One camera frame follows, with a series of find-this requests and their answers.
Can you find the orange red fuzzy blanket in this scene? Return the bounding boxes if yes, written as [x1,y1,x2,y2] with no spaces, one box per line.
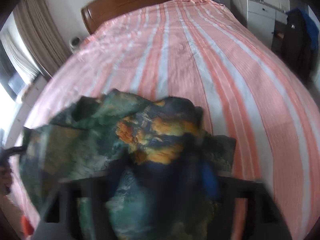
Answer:
[21,215,34,238]

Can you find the white sheer curtain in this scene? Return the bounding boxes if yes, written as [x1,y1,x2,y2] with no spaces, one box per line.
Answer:
[1,27,40,85]

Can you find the small white round fan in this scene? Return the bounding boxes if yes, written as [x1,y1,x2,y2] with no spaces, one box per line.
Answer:
[69,36,81,50]

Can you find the white drawer desk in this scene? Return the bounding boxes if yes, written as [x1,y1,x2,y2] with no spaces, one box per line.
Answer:
[230,0,287,48]

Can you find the green landscape-print padded jacket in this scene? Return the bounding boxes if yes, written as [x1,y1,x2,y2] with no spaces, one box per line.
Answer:
[19,90,236,239]

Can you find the beige brown curtain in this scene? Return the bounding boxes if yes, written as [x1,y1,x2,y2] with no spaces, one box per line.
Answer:
[13,0,72,77]

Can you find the pink white striped bed sheet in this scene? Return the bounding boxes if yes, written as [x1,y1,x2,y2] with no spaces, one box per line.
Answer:
[25,0,319,239]

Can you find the white window bench cabinet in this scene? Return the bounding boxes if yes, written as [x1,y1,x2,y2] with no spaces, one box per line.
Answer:
[4,74,47,148]

